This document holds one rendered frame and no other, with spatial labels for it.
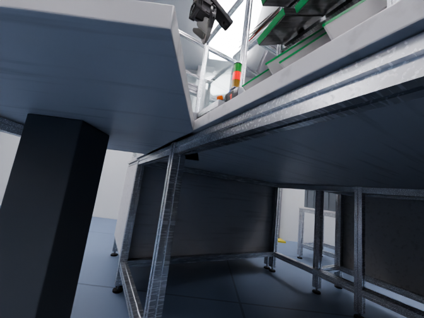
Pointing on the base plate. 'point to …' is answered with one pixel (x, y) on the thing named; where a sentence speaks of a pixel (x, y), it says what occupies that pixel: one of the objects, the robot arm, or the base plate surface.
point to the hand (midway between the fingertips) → (206, 41)
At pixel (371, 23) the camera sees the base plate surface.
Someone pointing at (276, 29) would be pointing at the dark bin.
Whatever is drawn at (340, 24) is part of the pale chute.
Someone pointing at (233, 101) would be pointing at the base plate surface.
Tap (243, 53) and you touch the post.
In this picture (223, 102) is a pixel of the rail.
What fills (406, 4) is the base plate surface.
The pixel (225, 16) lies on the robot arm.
